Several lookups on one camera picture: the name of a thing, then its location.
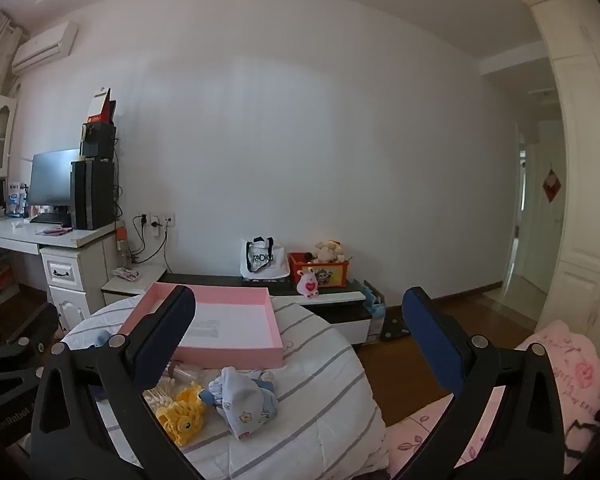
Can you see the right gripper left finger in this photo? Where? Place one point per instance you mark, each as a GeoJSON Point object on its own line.
{"type": "Point", "coordinates": [90, 418]}

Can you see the yellow crochet knit item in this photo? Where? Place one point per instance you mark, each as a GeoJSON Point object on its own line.
{"type": "Point", "coordinates": [183, 418]}

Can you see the light blue printed baby hat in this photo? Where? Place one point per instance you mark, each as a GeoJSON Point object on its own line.
{"type": "Point", "coordinates": [245, 400]}

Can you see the bag of cotton swabs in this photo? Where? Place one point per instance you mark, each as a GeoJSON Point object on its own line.
{"type": "Point", "coordinates": [163, 394]}

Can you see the pink bedding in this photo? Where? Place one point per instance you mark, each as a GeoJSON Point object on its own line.
{"type": "Point", "coordinates": [576, 368]}

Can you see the white desk with drawers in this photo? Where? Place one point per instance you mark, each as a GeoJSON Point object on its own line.
{"type": "Point", "coordinates": [76, 264]}

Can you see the pink booklet on desk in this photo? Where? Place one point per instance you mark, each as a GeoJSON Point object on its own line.
{"type": "Point", "coordinates": [54, 231]}

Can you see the floral pouch on side table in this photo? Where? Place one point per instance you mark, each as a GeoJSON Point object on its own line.
{"type": "Point", "coordinates": [129, 275]}

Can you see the pink shallow tray box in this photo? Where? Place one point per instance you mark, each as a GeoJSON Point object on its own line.
{"type": "Point", "coordinates": [227, 332]}

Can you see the black keyboard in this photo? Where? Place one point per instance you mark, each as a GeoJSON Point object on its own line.
{"type": "Point", "coordinates": [61, 218]}

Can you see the orange capped bottle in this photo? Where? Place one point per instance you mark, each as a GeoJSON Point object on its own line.
{"type": "Point", "coordinates": [122, 244]}

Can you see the blue white carton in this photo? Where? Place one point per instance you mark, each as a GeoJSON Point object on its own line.
{"type": "Point", "coordinates": [17, 200]}

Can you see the black floor scale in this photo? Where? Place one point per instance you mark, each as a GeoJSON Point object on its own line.
{"type": "Point", "coordinates": [393, 328]}

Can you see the round table striped quilt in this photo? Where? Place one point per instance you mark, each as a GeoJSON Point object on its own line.
{"type": "Point", "coordinates": [313, 418]}

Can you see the black computer monitor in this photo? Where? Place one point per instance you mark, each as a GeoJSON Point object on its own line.
{"type": "Point", "coordinates": [50, 183]}

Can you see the black computer tower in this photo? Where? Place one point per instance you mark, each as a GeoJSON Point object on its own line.
{"type": "Point", "coordinates": [92, 194]}

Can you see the low black white tv bench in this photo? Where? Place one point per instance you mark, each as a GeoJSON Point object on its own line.
{"type": "Point", "coordinates": [343, 307]}

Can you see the pink heart plush toy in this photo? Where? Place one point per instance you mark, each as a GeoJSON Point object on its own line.
{"type": "Point", "coordinates": [307, 285]}

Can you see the red cartoon storage box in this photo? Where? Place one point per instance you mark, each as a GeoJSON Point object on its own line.
{"type": "Point", "coordinates": [328, 274]}

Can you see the black box on tower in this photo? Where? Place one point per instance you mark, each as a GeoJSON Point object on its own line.
{"type": "Point", "coordinates": [97, 140]}

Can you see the red door ornament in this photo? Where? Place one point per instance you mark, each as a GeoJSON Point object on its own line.
{"type": "Point", "coordinates": [551, 185]}

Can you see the beige plush toy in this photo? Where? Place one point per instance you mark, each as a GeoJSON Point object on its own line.
{"type": "Point", "coordinates": [329, 252]}

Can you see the red white paper bag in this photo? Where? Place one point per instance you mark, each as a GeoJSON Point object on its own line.
{"type": "Point", "coordinates": [102, 107]}

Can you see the white air conditioner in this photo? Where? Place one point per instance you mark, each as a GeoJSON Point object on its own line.
{"type": "Point", "coordinates": [49, 46]}

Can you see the wall power sockets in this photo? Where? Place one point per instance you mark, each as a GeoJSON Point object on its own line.
{"type": "Point", "coordinates": [159, 222]}

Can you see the white tote bag black handles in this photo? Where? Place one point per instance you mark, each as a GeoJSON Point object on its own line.
{"type": "Point", "coordinates": [262, 259]}

